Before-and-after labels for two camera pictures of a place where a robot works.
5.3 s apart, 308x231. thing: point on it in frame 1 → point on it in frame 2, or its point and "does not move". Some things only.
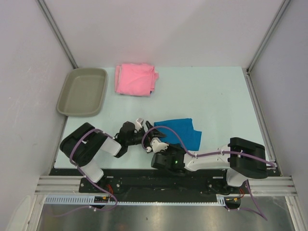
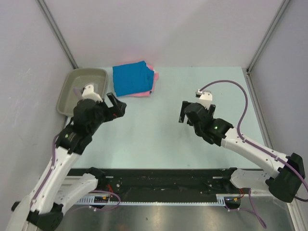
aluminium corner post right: (251, 87) does not move
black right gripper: (172, 146) → (182, 114)
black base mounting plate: (144, 181) does not move
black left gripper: (153, 133) → (119, 107)
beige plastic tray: (83, 93) does not move
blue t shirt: (184, 128) → (133, 78)
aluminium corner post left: (43, 5) does not move
